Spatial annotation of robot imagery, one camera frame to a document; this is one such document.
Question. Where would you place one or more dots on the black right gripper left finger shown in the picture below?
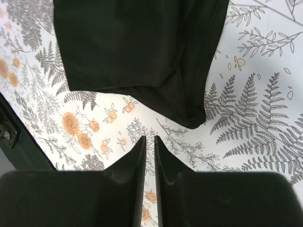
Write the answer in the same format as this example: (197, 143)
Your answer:
(109, 198)

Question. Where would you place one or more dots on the floral patterned table mat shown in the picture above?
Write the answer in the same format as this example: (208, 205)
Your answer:
(253, 99)

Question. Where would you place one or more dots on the black t shirt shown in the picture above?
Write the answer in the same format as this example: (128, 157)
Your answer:
(157, 51)

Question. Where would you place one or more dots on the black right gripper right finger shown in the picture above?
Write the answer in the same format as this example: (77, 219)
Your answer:
(187, 198)

